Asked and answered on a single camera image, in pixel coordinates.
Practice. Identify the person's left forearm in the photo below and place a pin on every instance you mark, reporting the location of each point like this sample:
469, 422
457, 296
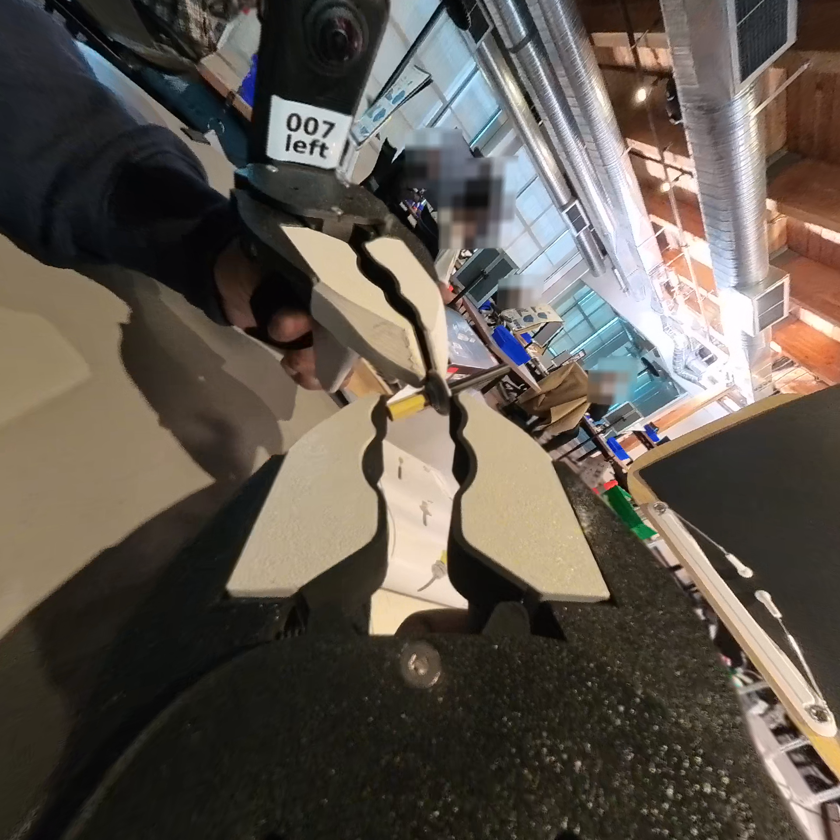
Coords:
85, 184

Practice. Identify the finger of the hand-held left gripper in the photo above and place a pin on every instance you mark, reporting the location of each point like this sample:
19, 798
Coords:
348, 282
413, 282

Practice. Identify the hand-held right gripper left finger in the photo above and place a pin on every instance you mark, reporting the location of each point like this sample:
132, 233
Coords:
315, 512

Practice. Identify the black panel with wooden rim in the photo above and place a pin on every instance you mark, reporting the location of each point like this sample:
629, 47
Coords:
754, 492

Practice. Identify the yellow lego axle connector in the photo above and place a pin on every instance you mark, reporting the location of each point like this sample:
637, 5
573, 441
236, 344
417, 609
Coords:
408, 407

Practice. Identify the grey lego pulley wheel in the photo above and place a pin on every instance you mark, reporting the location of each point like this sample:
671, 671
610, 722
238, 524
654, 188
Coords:
438, 392

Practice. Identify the green colourful toy box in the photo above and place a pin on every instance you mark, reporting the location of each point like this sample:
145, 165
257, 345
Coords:
630, 512

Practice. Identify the lego instruction booklet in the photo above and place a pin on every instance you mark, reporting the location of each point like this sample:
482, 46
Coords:
413, 499

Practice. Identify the black lego axle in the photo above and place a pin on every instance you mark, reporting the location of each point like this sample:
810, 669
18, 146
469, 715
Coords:
482, 377

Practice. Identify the person's left hand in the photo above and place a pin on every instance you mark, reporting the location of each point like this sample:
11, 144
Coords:
233, 289

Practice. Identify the tan cloth cover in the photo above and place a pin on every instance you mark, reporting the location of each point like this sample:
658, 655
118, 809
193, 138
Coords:
558, 394

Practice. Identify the silver ventilation duct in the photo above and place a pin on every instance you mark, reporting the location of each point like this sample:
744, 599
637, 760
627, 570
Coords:
558, 131
722, 197

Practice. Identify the blue plastic bin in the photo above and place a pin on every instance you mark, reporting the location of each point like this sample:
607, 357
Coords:
512, 344

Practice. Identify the black lego set box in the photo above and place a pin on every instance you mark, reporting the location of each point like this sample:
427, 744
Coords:
469, 341

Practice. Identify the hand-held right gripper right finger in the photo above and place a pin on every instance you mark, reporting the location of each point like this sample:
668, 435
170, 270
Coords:
525, 525

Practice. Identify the white panel bracket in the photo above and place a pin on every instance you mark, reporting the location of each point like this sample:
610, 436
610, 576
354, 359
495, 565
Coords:
735, 610

